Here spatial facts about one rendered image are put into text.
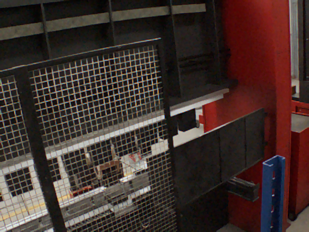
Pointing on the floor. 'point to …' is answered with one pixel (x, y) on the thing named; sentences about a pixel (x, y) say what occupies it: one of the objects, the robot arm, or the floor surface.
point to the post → (38, 147)
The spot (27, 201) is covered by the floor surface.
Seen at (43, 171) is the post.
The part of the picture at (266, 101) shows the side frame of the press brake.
